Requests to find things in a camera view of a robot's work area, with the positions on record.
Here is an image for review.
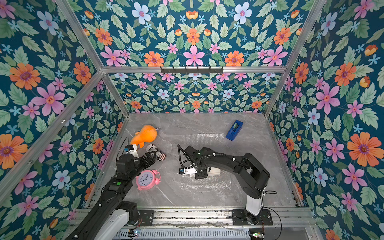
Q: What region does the white perforated cable tray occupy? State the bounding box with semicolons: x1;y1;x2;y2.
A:
113;229;251;240

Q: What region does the pink alarm clock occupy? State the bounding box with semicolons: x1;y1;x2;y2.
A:
136;170;161;191

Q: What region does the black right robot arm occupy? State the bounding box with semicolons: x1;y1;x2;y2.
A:
178;145;271;217

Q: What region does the black white patterned can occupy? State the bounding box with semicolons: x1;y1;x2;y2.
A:
146;144;167;162

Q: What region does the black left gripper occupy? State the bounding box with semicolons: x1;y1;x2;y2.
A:
127;150;157;181

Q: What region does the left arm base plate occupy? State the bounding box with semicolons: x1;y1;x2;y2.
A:
132;210;155;227

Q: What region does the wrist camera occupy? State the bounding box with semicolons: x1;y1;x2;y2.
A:
179;167;197;175
125;145;139;158

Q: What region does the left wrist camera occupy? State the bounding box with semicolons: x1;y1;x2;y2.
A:
125;145;139;158

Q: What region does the blue rectangular box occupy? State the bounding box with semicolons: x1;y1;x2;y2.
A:
226;120;243;141

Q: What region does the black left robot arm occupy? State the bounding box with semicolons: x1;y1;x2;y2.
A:
67;151;157;240

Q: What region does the orange whale toy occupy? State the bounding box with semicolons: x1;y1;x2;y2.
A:
130;125;158;148

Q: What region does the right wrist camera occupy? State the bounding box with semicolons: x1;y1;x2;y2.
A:
179;167;197;175

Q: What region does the white ribbed ceramic vase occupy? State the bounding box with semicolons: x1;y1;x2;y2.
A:
207;168;221;177

